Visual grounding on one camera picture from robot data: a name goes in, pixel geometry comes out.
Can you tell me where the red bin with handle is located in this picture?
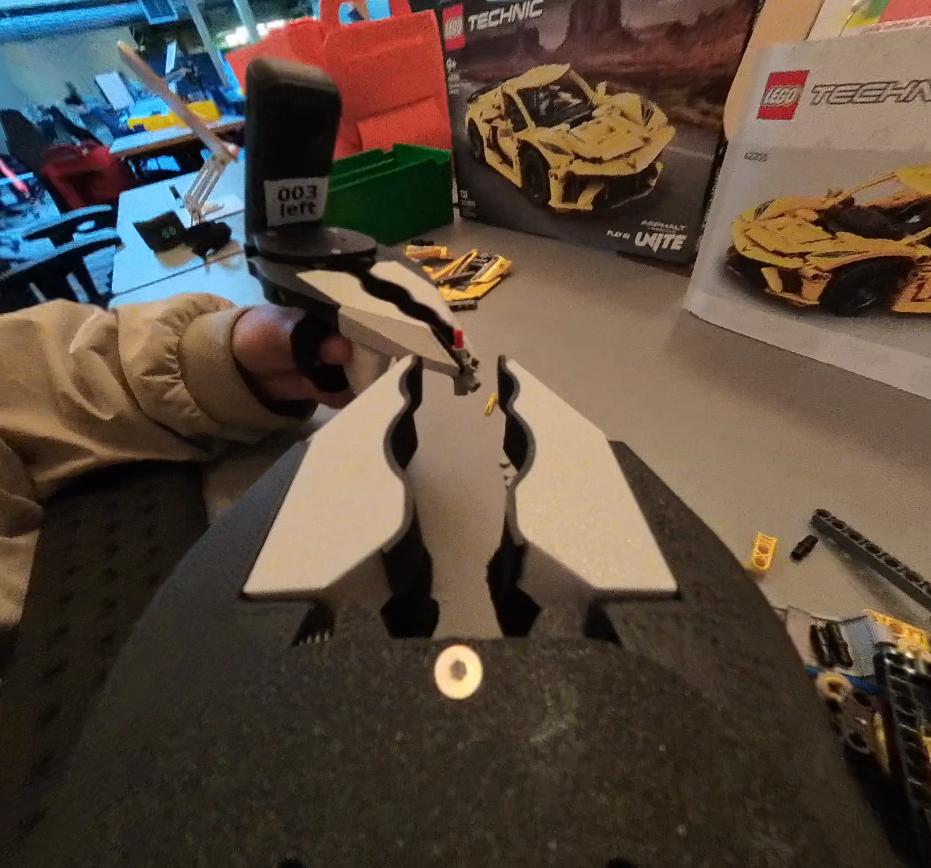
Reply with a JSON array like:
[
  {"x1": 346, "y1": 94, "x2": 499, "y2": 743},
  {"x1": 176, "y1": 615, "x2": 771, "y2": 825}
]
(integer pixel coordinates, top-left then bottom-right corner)
[{"x1": 225, "y1": 0, "x2": 453, "y2": 160}]

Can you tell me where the white instruction booklet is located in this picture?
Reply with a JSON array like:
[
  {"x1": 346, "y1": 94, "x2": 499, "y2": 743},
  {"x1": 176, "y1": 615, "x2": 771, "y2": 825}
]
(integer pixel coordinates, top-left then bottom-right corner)
[{"x1": 684, "y1": 32, "x2": 931, "y2": 400}]

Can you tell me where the long dark grey beam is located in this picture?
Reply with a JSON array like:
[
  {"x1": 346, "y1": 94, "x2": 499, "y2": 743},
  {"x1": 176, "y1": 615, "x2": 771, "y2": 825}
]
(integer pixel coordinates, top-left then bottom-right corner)
[{"x1": 809, "y1": 508, "x2": 931, "y2": 611}]

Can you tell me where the dark toy car box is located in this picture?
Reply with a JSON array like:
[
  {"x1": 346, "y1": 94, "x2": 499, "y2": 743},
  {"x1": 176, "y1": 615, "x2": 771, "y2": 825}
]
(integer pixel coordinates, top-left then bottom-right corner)
[{"x1": 438, "y1": 0, "x2": 773, "y2": 266}]

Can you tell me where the white jointed desk lamp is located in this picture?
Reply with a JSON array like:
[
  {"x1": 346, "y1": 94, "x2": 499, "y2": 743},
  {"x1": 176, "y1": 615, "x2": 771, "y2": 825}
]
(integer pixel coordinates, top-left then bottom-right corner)
[{"x1": 116, "y1": 43, "x2": 241, "y2": 258}]

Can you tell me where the grey toy angle connector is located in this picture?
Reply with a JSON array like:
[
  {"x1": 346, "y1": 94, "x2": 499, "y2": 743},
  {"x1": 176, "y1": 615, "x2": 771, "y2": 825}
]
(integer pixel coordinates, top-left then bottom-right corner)
[{"x1": 449, "y1": 329, "x2": 482, "y2": 398}]

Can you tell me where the grey desk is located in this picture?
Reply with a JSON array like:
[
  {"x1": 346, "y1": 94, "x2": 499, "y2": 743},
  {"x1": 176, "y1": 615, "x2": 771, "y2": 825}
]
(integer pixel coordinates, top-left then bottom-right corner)
[{"x1": 204, "y1": 217, "x2": 931, "y2": 833}]

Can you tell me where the person's left hand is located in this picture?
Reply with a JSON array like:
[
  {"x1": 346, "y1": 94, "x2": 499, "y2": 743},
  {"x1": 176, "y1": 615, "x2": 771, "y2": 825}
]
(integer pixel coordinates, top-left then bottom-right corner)
[{"x1": 233, "y1": 304, "x2": 357, "y2": 411}]

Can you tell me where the dark green bin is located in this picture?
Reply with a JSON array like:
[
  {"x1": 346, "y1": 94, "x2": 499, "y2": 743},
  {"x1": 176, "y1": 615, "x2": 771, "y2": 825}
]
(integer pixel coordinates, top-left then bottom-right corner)
[{"x1": 323, "y1": 143, "x2": 455, "y2": 247}]

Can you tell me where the black office chair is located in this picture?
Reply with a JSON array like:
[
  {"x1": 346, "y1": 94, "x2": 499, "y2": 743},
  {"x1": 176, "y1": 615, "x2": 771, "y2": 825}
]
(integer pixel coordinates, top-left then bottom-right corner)
[{"x1": 0, "y1": 206, "x2": 121, "y2": 309}]

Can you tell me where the white table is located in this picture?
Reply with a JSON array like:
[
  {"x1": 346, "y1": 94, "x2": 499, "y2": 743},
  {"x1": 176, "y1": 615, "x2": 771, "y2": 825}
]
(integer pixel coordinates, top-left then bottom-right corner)
[{"x1": 109, "y1": 156, "x2": 252, "y2": 302}]

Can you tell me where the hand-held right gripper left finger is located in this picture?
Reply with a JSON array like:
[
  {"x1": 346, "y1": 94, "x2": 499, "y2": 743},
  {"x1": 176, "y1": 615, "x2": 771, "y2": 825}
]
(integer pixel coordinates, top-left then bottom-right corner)
[{"x1": 243, "y1": 357, "x2": 439, "y2": 638}]

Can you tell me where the yellow toy car section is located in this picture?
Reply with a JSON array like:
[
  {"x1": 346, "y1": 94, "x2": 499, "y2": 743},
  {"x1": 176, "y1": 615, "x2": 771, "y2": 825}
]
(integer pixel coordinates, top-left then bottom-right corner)
[{"x1": 403, "y1": 237, "x2": 514, "y2": 311}]

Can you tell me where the red office chair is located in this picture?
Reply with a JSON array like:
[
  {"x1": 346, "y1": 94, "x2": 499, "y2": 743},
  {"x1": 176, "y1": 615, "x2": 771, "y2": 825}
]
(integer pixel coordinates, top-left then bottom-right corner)
[{"x1": 40, "y1": 143, "x2": 121, "y2": 209}]

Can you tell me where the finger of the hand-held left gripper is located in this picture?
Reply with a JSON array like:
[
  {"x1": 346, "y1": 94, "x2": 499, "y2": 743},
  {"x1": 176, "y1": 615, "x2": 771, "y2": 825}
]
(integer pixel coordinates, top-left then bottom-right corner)
[
  {"x1": 297, "y1": 269, "x2": 470, "y2": 380},
  {"x1": 360, "y1": 259, "x2": 470, "y2": 360}
]

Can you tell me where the pile of toy bricks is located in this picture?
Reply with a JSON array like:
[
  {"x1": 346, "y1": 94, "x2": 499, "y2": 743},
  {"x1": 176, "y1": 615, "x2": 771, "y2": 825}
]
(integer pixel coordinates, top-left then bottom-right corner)
[{"x1": 782, "y1": 606, "x2": 931, "y2": 818}]

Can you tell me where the black box green display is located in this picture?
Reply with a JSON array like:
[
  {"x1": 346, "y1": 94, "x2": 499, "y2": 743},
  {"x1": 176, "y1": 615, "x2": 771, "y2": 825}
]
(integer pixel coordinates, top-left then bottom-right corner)
[{"x1": 134, "y1": 212, "x2": 184, "y2": 253}]

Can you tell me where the person's left forearm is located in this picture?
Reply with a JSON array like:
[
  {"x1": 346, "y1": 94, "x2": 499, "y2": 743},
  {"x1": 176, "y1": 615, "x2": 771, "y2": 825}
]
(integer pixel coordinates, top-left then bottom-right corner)
[{"x1": 0, "y1": 294, "x2": 288, "y2": 505}]

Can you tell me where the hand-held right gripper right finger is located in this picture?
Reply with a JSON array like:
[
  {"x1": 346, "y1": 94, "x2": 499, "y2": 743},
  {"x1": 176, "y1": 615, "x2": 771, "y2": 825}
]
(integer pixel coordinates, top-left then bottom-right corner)
[{"x1": 486, "y1": 357, "x2": 679, "y2": 638}]

